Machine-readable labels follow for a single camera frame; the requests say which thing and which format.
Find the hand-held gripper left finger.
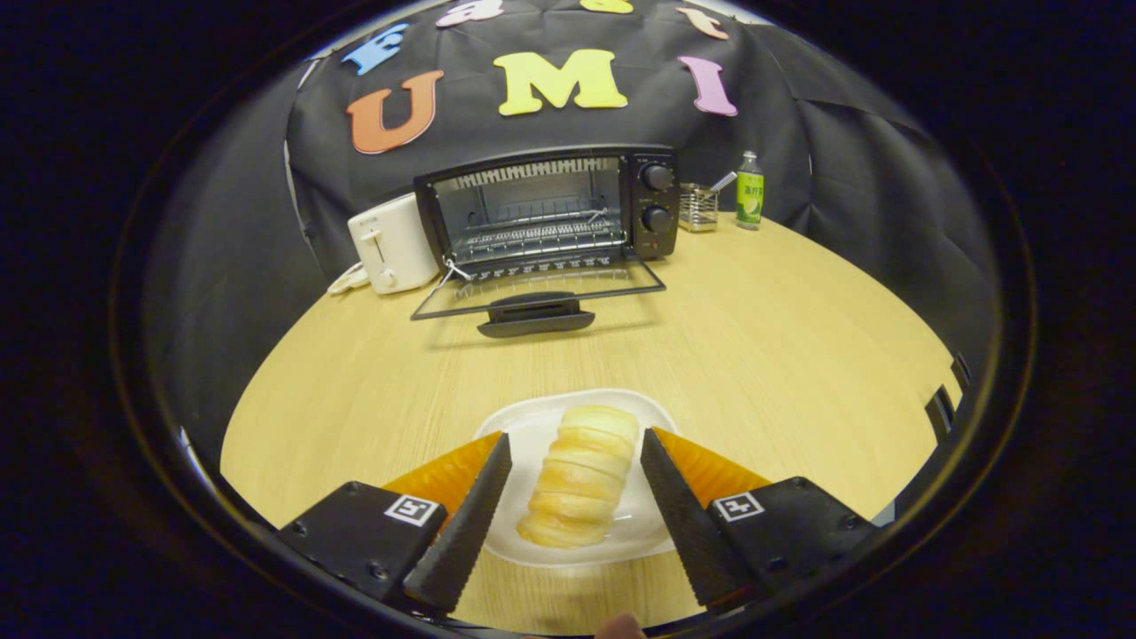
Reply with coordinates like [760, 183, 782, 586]
[278, 432, 513, 615]

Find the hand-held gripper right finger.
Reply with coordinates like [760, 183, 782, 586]
[641, 428, 880, 613]

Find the golden bread roll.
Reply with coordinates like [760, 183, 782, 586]
[517, 405, 640, 548]

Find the black toaster oven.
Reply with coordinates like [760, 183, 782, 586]
[410, 145, 681, 339]

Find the white pop-up toaster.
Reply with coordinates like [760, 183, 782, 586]
[347, 193, 440, 295]

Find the white plate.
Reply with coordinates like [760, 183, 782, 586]
[473, 389, 680, 569]

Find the black chair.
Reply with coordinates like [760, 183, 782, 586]
[923, 355, 973, 445]

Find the green label drink bottle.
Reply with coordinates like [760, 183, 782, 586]
[736, 151, 765, 231]

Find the black backdrop cloth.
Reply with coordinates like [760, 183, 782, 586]
[142, 0, 1004, 445]

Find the metal wire basket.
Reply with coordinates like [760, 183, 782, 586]
[679, 172, 738, 233]

